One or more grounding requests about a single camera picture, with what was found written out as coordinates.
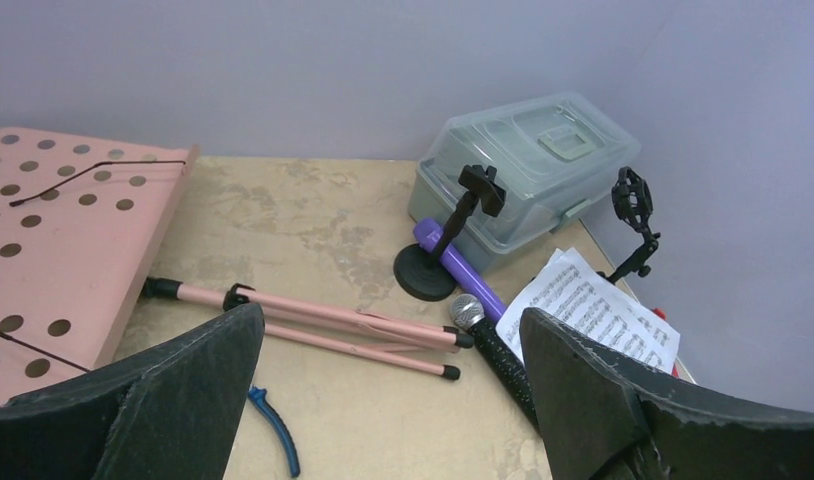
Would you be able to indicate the black round-base mic stand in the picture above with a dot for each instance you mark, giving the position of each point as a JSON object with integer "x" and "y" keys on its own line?
{"x": 421, "y": 273}

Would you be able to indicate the red sheet music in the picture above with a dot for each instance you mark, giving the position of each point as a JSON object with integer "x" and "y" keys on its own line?
{"x": 675, "y": 369}

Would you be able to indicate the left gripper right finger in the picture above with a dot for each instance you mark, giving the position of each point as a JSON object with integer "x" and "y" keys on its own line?
{"x": 604, "y": 415}

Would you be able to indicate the pink music stand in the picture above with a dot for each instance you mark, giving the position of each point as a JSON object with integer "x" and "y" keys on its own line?
{"x": 84, "y": 222}

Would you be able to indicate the black tripod mic stand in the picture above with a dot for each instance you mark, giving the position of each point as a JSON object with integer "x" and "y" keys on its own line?
{"x": 633, "y": 204}

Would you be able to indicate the translucent plastic storage box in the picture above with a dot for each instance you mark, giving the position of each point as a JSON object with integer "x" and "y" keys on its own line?
{"x": 555, "y": 156}

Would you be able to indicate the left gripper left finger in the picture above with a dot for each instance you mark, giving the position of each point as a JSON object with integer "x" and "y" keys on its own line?
{"x": 169, "y": 412}

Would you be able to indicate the purple microphone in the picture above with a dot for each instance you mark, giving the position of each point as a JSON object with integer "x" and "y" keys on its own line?
{"x": 427, "y": 233}

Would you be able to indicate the blue-handled pliers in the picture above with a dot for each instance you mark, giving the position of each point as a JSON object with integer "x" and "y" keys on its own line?
{"x": 258, "y": 397}

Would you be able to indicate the white sheet music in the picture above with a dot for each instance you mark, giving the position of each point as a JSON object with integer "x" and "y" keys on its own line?
{"x": 568, "y": 289}

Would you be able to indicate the silver condenser microphone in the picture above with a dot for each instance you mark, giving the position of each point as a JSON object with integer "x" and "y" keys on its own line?
{"x": 468, "y": 314}

